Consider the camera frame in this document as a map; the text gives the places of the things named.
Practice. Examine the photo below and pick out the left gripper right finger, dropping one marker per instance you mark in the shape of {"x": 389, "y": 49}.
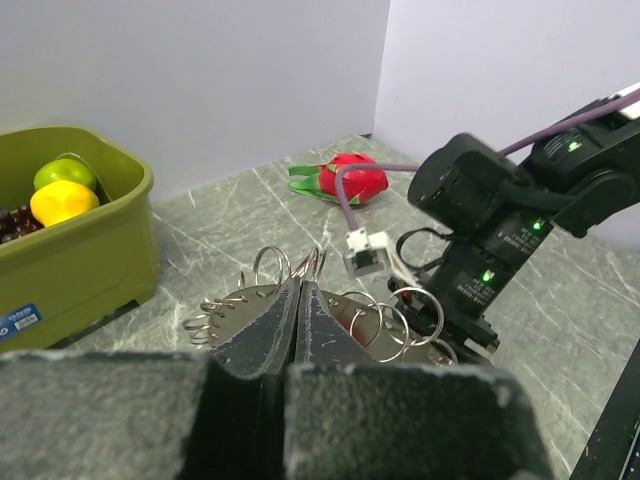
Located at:
{"x": 321, "y": 342}

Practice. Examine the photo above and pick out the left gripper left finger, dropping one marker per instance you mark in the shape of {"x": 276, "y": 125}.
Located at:
{"x": 265, "y": 345}

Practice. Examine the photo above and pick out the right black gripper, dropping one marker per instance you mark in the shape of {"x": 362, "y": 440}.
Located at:
{"x": 474, "y": 269}

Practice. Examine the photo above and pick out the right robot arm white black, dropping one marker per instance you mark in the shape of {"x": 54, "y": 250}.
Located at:
{"x": 581, "y": 170}

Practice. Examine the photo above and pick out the red dragon fruit toy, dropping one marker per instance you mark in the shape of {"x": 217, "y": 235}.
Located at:
{"x": 319, "y": 181}

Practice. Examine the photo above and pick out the olive green plastic bin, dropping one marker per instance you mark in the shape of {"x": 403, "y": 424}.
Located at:
{"x": 59, "y": 280}

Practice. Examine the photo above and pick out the yellow pear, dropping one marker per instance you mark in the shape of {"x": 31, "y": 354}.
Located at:
{"x": 60, "y": 201}

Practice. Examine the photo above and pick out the green apple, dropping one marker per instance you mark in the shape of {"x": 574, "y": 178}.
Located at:
{"x": 65, "y": 169}

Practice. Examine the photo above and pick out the dark red grape bunch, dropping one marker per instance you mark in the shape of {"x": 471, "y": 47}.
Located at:
{"x": 18, "y": 223}

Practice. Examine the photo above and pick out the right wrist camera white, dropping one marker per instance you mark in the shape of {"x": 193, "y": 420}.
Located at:
{"x": 366, "y": 253}

